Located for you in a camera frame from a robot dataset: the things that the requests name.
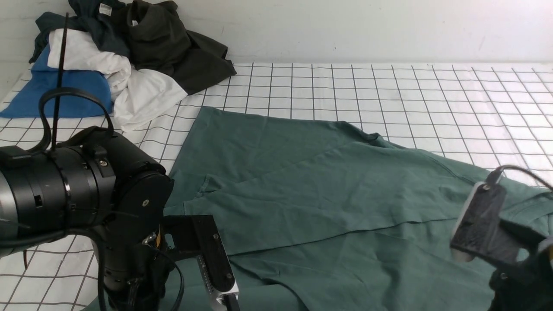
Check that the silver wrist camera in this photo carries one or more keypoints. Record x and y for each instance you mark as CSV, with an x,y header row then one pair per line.
x,y
197,236

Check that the green long sleeve shirt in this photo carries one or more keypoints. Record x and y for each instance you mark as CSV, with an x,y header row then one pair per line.
x,y
320,216

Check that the dark teal shirt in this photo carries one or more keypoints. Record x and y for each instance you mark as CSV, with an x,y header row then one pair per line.
x,y
91,16

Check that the dark olive shirt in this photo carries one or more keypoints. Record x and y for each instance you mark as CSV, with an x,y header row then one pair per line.
x,y
159,41

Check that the white shirt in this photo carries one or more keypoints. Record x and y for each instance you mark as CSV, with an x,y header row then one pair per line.
x,y
139,96

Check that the white grid tablecloth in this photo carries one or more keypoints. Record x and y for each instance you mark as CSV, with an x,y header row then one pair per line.
x,y
479,116

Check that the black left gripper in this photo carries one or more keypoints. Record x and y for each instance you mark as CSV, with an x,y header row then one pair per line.
x,y
134,278

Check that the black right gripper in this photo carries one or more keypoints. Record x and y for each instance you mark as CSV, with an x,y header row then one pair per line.
x,y
527,288

